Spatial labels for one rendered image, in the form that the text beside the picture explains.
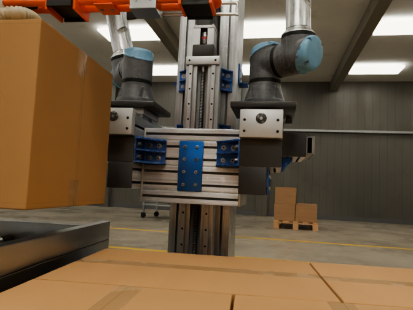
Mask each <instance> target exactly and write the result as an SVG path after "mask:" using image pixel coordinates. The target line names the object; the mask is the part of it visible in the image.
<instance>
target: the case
mask: <svg viewBox="0 0 413 310"><path fill-rule="evenodd" d="M112 77H113V75H112V74H111V73H110V72H109V71H107V70H106V69H104V68H103V67H102V66H101V65H99V64H98V63H97V62H96V61H95V60H93V59H92V58H90V57H89V56H88V55H87V54H85V53H84V52H83V51H81V50H80V49H79V48H78V47H76V46H75V45H74V44H73V43H72V42H70V41H69V40H67V39H66V38H65V37H64V36H62V35H61V34H60V33H59V32H57V31H56V30H55V29H53V28H52V27H51V26H50V25H48V24H47V23H46V22H45V21H43V20H42V19H25V20H0V209H14V210H32V209H47V208H55V207H70V206H78V205H93V204H104V200H105V190H106V171H107V161H108V143H109V125H110V115H111V96H112Z"/></svg>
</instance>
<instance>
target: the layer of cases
mask: <svg viewBox="0 0 413 310"><path fill-rule="evenodd" d="M0 310H413V269H407V268H389V267H379V266H361V265H351V264H333V263H315V262H310V263H309V264H308V262H306V261H288V260H270V259H260V258H242V257H232V256H214V255H196V254H186V253H168V252H150V251H141V250H122V249H113V248H106V249H104V250H101V251H99V252H96V253H94V254H92V255H89V256H87V257H85V258H82V259H80V260H77V261H75V262H73V263H70V264H67V265H66V266H63V267H61V268H58V269H56V270H54V271H51V272H48V273H47V274H44V275H42V276H39V277H37V278H35V279H32V280H29V281H27V282H25V283H23V284H20V285H18V286H16V287H13V288H10V289H8V290H6V291H4V292H1V293H0Z"/></svg>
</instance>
